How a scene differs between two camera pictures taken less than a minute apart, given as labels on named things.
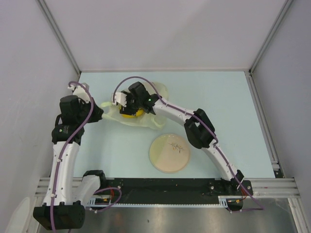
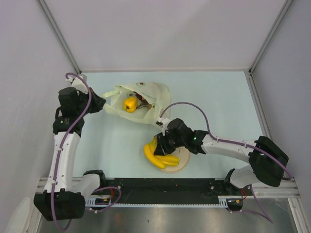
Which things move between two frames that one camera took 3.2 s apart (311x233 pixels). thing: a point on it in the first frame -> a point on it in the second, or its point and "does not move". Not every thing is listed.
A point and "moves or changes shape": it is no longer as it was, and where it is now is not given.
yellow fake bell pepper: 139,113 moves or changes shape
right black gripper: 127,110 -> 162,148
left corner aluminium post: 44,7 does not move
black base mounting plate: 172,190 does not move
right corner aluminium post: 249,73 does not move
